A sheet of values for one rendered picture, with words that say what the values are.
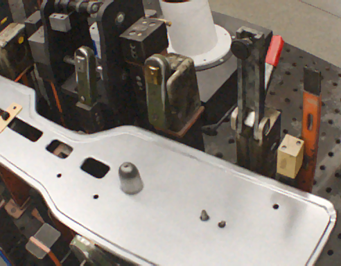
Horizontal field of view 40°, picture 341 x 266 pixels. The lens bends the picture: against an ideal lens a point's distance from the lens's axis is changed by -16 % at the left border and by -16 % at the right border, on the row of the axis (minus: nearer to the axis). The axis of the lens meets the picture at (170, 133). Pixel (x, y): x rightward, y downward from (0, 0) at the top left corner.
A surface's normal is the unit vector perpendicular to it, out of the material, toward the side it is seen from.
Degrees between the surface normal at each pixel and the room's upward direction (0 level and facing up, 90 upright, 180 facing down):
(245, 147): 90
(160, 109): 78
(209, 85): 4
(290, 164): 90
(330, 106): 0
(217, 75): 4
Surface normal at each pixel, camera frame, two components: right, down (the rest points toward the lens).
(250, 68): -0.57, 0.54
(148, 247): -0.15, -0.69
